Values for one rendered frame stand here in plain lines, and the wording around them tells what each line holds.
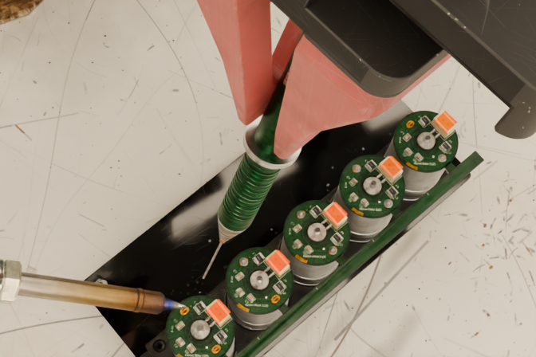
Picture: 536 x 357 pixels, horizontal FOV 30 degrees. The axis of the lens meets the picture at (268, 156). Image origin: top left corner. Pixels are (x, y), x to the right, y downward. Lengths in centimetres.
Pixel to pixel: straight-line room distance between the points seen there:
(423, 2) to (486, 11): 1
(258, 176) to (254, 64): 6
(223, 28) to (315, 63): 3
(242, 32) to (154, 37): 26
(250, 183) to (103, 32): 21
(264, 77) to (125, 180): 21
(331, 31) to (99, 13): 30
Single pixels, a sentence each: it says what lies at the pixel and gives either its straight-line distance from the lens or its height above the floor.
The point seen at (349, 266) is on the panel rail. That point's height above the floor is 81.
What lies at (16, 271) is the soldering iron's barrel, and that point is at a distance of 35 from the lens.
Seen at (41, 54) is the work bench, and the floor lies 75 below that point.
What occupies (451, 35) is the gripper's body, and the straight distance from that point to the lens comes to 16.
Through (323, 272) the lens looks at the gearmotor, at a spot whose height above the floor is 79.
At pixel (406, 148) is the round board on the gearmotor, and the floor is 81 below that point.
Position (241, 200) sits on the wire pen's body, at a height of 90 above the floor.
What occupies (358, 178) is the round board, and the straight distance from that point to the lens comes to 38.
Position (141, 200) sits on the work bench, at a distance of 44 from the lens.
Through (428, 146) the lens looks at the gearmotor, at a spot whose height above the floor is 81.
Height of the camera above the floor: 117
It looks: 72 degrees down
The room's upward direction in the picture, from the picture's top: 5 degrees clockwise
